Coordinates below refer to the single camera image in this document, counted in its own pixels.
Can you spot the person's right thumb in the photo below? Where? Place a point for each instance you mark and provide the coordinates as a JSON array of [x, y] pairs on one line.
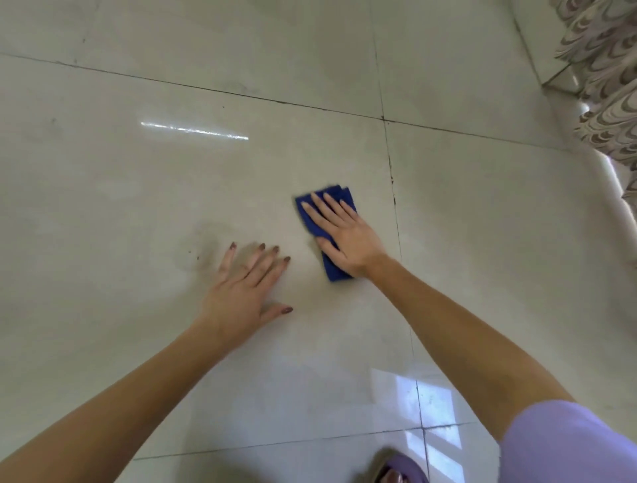
[[329, 251]]

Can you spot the person's right forearm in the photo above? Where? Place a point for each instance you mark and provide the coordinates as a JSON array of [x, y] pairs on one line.
[[463, 348]]

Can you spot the patterned white brown curtain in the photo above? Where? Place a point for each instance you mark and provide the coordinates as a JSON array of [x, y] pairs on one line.
[[604, 64]]

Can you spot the person's left hand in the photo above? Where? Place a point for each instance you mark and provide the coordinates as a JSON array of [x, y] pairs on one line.
[[239, 298]]

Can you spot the blue cleaning cloth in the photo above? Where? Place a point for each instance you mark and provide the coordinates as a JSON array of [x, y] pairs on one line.
[[332, 268]]

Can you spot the lilac shirt sleeve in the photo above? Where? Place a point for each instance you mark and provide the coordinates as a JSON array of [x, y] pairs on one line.
[[567, 448]]

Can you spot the person's left thumb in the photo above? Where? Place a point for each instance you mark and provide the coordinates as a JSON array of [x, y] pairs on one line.
[[277, 312]]

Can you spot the person's left little finger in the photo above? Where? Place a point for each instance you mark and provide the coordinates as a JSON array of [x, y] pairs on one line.
[[229, 261]]

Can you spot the purple slipper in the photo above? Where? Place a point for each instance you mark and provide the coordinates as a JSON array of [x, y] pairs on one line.
[[405, 470]]

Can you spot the person's right hand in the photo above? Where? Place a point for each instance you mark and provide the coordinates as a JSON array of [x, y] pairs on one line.
[[351, 244]]

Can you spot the person's left forearm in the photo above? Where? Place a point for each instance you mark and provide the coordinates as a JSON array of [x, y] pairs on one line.
[[114, 413]]

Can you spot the person's left middle finger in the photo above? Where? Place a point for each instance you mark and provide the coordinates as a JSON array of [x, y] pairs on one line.
[[263, 264]]

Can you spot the person's right little finger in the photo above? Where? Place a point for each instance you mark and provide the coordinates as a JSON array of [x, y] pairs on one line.
[[352, 211]]

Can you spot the person's right middle finger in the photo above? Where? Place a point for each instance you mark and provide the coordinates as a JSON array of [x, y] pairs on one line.
[[326, 210]]

